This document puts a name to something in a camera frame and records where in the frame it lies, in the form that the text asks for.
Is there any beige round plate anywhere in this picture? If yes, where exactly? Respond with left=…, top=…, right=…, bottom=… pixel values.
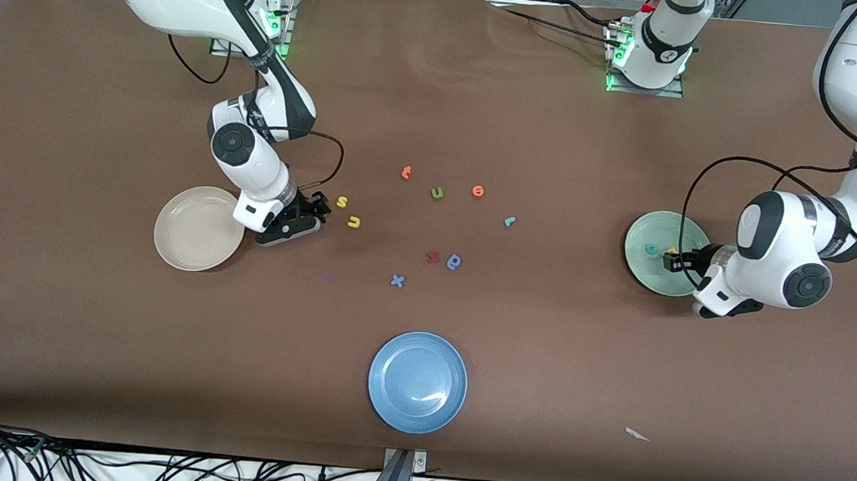
left=151, top=182, right=249, bottom=276

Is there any green round plate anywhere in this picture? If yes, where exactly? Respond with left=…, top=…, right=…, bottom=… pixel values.
left=621, top=208, right=714, bottom=300

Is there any blue round plate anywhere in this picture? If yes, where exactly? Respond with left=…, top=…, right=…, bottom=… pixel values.
left=364, top=328, right=472, bottom=437

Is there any brown table cover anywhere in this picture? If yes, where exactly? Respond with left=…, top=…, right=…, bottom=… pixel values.
left=0, top=0, right=857, bottom=481

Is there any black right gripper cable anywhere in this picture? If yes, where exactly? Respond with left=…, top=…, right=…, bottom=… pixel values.
left=299, top=131, right=347, bottom=206

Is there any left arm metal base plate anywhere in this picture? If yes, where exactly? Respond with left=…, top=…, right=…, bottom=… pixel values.
left=603, top=20, right=689, bottom=99

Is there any black right arm loop cable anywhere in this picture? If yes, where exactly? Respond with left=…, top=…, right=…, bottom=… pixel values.
left=164, top=32, right=234, bottom=86

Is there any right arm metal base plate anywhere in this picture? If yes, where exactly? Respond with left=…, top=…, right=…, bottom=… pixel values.
left=209, top=0, right=296, bottom=62

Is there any short black table cable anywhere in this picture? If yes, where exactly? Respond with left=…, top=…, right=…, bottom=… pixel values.
left=561, top=0, right=627, bottom=32

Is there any long black table cable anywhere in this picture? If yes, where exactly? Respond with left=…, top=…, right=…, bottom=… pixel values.
left=497, top=5, right=626, bottom=50

